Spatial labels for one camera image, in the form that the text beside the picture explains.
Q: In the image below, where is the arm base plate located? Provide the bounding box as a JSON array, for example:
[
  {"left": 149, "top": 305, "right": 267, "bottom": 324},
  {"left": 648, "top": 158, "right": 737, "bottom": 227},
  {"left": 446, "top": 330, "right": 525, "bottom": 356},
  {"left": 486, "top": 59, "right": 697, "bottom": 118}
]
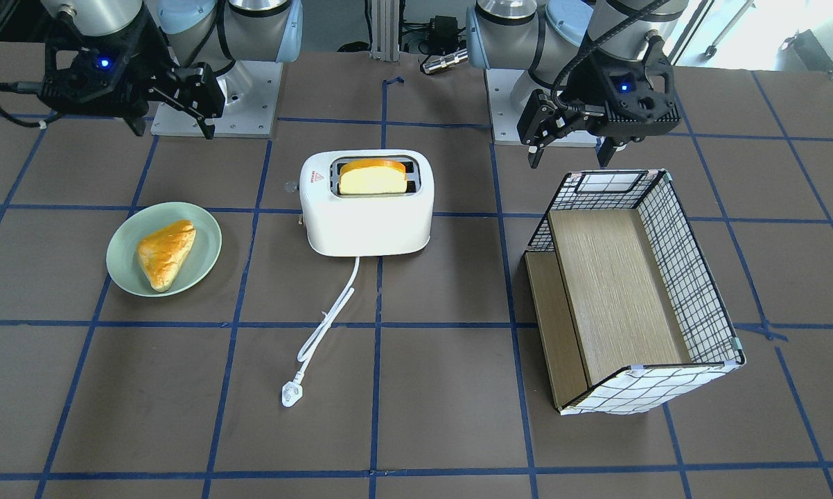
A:
[
  {"left": 484, "top": 68, "right": 601, "bottom": 148},
  {"left": 150, "top": 61, "right": 284, "bottom": 139}
]

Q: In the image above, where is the white two-slot toaster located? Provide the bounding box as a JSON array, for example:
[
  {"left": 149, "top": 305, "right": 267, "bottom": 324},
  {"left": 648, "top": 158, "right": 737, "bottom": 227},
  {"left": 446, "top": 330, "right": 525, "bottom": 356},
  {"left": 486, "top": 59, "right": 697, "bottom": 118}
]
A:
[{"left": 299, "top": 149, "right": 435, "bottom": 258}]

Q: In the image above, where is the white power cord with plug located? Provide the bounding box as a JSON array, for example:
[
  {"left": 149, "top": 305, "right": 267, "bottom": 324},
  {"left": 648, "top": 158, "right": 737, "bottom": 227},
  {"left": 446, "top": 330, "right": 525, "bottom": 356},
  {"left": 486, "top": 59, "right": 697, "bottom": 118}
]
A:
[{"left": 281, "top": 256, "right": 361, "bottom": 408}]

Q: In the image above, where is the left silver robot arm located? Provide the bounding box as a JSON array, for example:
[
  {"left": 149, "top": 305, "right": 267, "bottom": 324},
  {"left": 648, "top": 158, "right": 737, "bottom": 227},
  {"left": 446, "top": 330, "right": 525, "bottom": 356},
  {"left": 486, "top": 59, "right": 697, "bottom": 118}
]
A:
[{"left": 466, "top": 1, "right": 687, "bottom": 168}]

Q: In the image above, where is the toast bread slice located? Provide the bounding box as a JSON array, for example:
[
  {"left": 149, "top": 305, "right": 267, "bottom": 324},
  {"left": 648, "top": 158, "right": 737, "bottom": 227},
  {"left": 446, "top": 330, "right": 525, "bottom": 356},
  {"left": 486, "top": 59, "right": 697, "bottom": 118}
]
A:
[{"left": 338, "top": 157, "right": 407, "bottom": 195}]

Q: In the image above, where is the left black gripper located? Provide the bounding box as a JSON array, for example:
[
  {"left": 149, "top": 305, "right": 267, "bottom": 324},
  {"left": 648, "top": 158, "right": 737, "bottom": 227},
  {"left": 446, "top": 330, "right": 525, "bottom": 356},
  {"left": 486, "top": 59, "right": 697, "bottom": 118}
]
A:
[{"left": 517, "top": 49, "right": 681, "bottom": 168}]

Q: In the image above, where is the golden triangular pastry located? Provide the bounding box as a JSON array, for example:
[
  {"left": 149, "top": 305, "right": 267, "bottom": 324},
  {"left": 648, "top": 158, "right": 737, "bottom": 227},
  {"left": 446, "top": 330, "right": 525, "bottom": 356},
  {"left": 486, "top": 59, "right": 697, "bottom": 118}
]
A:
[{"left": 137, "top": 219, "right": 197, "bottom": 292}]

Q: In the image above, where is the aluminium frame post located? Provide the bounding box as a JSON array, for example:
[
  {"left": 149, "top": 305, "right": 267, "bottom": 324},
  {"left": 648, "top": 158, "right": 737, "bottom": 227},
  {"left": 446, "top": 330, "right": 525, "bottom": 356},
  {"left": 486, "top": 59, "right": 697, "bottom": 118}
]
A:
[{"left": 368, "top": 0, "right": 403, "bottom": 63}]

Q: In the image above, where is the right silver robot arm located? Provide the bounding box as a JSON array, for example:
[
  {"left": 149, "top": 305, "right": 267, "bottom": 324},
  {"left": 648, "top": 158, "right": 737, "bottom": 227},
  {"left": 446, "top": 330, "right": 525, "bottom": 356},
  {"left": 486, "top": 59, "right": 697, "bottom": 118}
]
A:
[{"left": 34, "top": 1, "right": 304, "bottom": 139}]

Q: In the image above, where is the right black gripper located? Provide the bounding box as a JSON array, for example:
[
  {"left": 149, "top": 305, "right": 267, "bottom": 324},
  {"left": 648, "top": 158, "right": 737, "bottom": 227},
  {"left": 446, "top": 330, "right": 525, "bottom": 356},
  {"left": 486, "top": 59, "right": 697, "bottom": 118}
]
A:
[{"left": 42, "top": 20, "right": 226, "bottom": 139}]

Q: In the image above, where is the light green plate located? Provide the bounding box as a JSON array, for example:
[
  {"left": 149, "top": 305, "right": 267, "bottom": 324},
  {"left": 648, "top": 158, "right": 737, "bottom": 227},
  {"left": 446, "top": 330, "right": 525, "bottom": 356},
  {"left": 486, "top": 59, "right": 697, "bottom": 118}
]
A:
[{"left": 106, "top": 202, "right": 222, "bottom": 296}]

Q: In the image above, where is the wire basket with wooden shelves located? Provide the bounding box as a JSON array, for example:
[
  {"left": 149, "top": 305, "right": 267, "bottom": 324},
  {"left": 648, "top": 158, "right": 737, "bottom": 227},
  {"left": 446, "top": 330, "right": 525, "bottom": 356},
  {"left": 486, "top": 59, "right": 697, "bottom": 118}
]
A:
[{"left": 524, "top": 170, "right": 746, "bottom": 416}]

